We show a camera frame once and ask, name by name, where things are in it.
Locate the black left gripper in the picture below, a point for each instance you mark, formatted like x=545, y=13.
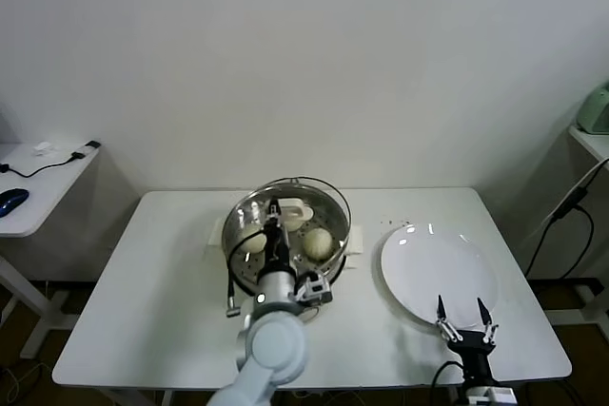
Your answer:
x=277, y=249

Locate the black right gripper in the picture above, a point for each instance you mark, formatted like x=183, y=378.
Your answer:
x=473, y=349

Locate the glass pot lid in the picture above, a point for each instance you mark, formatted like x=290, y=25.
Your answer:
x=297, y=211

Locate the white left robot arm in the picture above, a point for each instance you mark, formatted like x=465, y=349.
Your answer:
x=276, y=344

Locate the stainless steel steamer basket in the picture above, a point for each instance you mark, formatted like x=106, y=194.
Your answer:
x=247, y=277

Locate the white round plate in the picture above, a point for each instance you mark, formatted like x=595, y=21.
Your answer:
x=438, y=273

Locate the silver black adapter device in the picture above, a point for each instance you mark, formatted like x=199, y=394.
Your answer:
x=92, y=144

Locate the white side table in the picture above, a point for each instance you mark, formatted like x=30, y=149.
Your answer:
x=592, y=144

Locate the white side desk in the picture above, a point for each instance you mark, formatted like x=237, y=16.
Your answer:
x=47, y=197

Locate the small white desk object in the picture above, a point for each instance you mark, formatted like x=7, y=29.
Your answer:
x=45, y=147

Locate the pale green appliance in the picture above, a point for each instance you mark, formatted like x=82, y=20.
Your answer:
x=597, y=111

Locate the blue computer mouse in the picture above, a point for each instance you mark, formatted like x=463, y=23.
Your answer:
x=13, y=199

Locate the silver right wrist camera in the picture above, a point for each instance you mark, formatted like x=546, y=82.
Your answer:
x=495, y=395

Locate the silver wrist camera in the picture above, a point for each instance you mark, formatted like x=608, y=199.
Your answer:
x=316, y=289
x=495, y=395

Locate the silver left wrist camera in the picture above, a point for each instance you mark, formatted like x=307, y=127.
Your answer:
x=316, y=289

